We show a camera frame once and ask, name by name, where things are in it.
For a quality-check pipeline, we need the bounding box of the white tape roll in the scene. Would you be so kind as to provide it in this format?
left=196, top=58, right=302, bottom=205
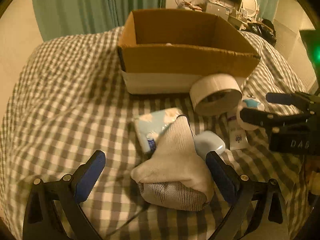
left=189, top=74, right=242, bottom=116

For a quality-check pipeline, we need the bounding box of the white sock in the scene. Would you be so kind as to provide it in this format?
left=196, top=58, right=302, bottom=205
left=131, top=115, right=214, bottom=212

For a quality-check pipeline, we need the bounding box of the blue tissue pack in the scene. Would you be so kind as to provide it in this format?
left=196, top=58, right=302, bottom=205
left=133, top=107, right=183, bottom=153

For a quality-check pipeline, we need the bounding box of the white cream tube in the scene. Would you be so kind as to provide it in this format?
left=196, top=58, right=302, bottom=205
left=227, top=112, right=249, bottom=151

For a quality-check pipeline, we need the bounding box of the white earbuds case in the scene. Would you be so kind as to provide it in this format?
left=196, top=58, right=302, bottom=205
left=194, top=131, right=226, bottom=160

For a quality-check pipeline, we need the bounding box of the black bag on chair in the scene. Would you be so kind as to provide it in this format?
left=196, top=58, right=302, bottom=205
left=246, top=19, right=277, bottom=47

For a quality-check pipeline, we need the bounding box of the white louvered wardrobe door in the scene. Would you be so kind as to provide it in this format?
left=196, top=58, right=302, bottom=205
left=273, top=12, right=316, bottom=91

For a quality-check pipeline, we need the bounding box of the wooden dressing table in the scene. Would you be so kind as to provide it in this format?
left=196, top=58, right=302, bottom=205
left=228, top=15, right=252, bottom=30

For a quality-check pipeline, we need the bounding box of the white oval mirror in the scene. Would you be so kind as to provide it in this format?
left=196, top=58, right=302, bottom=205
left=241, top=0, right=259, bottom=17

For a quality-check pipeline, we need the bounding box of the grey mini fridge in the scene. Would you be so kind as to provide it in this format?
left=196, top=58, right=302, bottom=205
left=206, top=3, right=229, bottom=21

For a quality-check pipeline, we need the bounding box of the checkered bed cover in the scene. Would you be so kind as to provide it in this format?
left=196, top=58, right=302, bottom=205
left=1, top=27, right=311, bottom=239

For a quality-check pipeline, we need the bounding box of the open cardboard box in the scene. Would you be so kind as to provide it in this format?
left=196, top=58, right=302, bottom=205
left=117, top=9, right=260, bottom=94

